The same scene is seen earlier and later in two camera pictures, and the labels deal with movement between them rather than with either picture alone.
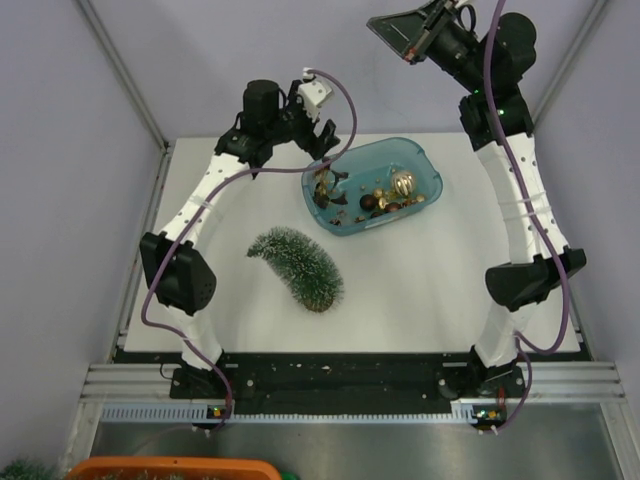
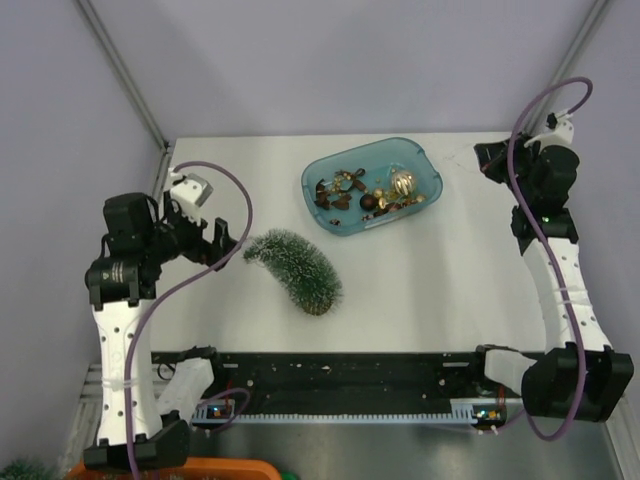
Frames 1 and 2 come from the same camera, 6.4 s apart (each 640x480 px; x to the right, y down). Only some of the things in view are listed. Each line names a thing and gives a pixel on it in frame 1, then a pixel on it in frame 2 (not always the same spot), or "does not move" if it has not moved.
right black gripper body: (442, 36) -> (497, 167)
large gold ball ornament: (403, 182) does not move
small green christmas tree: (307, 270) does not move
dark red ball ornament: (368, 202) does not move
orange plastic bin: (173, 468) does not move
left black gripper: (309, 142) -> (201, 250)
